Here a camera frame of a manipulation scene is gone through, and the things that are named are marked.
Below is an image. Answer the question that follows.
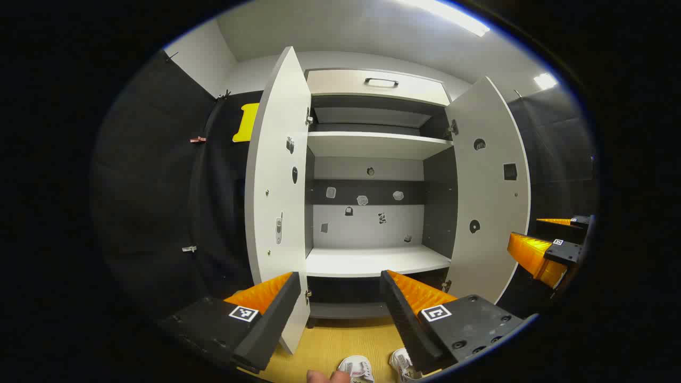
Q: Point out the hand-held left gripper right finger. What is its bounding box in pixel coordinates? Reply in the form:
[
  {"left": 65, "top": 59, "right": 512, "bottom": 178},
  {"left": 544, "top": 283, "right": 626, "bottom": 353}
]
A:
[{"left": 379, "top": 270, "right": 527, "bottom": 374}]

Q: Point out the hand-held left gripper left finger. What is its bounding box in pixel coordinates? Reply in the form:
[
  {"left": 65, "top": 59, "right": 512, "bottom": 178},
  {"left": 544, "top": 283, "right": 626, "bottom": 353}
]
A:
[{"left": 160, "top": 271, "right": 302, "bottom": 374}]

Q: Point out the white canvas shoe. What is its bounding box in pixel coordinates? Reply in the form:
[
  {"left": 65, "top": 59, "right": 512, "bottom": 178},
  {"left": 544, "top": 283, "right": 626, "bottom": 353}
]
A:
[
  {"left": 337, "top": 355, "right": 375, "bottom": 383},
  {"left": 388, "top": 348, "right": 423, "bottom": 382}
]

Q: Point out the white cabinet door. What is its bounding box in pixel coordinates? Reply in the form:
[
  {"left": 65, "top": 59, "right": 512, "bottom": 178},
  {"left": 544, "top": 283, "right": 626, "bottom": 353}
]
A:
[
  {"left": 245, "top": 46, "right": 312, "bottom": 356},
  {"left": 446, "top": 76, "right": 531, "bottom": 305}
]

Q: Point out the white shoe cabinet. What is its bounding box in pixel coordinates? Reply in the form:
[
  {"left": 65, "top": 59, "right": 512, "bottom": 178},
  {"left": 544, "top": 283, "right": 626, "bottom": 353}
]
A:
[{"left": 245, "top": 46, "right": 531, "bottom": 356}]

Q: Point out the white cabinet shelf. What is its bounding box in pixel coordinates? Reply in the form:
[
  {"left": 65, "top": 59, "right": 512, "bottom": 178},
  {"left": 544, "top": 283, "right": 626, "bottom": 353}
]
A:
[
  {"left": 306, "top": 245, "right": 452, "bottom": 278},
  {"left": 308, "top": 131, "right": 454, "bottom": 160}
]

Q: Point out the beige cabinet drawer front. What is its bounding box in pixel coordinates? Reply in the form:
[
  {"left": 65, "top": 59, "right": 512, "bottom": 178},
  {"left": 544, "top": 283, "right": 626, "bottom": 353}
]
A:
[{"left": 306, "top": 69, "right": 452, "bottom": 107}]

